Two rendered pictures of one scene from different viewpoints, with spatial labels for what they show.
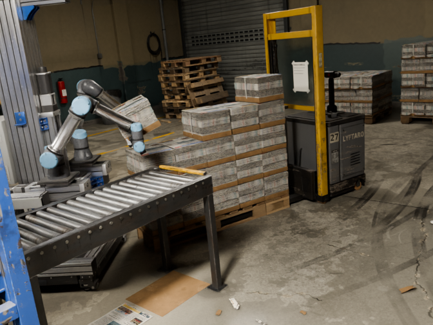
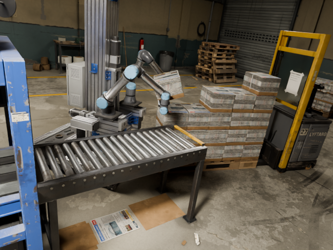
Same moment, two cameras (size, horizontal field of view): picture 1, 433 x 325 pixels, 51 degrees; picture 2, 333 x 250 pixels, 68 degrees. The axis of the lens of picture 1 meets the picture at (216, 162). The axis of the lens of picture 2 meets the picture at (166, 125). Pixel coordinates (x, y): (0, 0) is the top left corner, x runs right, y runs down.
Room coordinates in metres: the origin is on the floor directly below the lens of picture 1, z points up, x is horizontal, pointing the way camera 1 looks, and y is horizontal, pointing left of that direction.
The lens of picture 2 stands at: (0.82, 0.03, 1.75)
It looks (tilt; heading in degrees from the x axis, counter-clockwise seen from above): 22 degrees down; 11
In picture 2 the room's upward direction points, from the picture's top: 7 degrees clockwise
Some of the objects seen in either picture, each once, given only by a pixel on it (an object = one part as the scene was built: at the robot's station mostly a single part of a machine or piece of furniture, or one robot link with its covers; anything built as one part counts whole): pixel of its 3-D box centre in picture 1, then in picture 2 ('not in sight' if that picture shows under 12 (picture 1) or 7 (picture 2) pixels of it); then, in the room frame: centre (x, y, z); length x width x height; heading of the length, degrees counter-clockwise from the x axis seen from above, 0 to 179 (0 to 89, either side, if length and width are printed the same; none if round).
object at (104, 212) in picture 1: (91, 209); (115, 151); (2.44, 0.74, 0.77); 0.47 x 0.05 x 0.05; 48
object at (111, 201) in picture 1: (109, 202); (130, 148); (2.53, 0.65, 0.77); 0.47 x 0.05 x 0.05; 48
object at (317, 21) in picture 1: (318, 104); (301, 107); (4.17, -1.00, 0.97); 0.09 x 0.09 x 1.75; 30
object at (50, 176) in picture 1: (57, 169); (108, 108); (3.08, 1.12, 0.87); 0.15 x 0.15 x 0.10
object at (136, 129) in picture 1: (136, 131); (165, 98); (3.03, 0.52, 1.10); 0.11 x 0.08 x 0.11; 7
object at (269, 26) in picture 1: (274, 100); (267, 93); (4.74, -0.67, 0.97); 0.09 x 0.09 x 1.75; 30
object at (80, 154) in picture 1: (82, 152); (130, 97); (3.57, 1.07, 0.87); 0.15 x 0.15 x 0.10
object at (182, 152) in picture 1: (199, 183); (199, 137); (3.87, 0.17, 0.42); 1.17 x 0.39 x 0.83; 120
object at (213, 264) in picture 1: (212, 241); (194, 190); (2.80, 0.08, 0.34); 0.06 x 0.06 x 0.68; 48
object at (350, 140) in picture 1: (323, 151); (292, 136); (4.65, -1.15, 0.40); 0.69 x 0.55 x 0.80; 30
